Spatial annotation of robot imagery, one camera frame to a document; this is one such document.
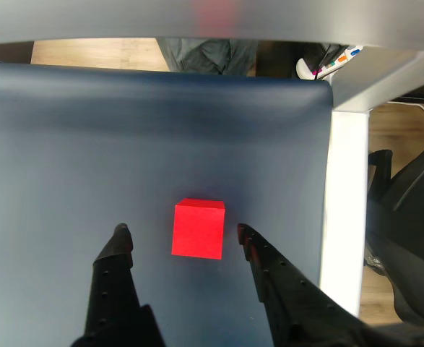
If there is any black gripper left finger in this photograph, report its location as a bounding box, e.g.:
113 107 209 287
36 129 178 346
70 223 165 347

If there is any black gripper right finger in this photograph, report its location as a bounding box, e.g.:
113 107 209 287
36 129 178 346
236 223 372 347

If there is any red cube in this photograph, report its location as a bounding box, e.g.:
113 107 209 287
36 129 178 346
170 197 226 260

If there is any blue-grey table mat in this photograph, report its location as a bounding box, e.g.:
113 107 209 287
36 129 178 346
0 63 334 347

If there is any black office chair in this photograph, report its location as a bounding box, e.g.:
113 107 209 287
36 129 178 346
365 137 424 326

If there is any person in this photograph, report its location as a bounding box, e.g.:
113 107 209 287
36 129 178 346
156 38 259 77

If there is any silver metal table rail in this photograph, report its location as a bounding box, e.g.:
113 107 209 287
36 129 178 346
0 0 424 319

